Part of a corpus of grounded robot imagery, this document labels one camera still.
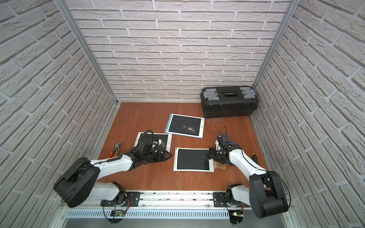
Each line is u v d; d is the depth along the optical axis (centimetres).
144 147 69
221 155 64
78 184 42
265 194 41
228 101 100
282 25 76
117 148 92
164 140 97
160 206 73
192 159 90
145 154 72
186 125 104
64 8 70
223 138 71
